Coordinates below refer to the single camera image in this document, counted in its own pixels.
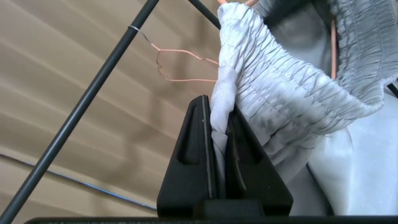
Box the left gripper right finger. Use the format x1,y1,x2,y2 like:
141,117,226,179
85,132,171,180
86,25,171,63
225,104,294,217

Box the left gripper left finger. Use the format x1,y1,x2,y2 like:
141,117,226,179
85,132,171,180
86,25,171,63
157,95,218,217

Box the pale grey shorts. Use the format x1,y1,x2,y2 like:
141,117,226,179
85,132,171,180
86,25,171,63
210,0,398,217

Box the black clothes rack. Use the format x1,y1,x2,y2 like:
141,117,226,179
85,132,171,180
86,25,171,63
0,0,222,224

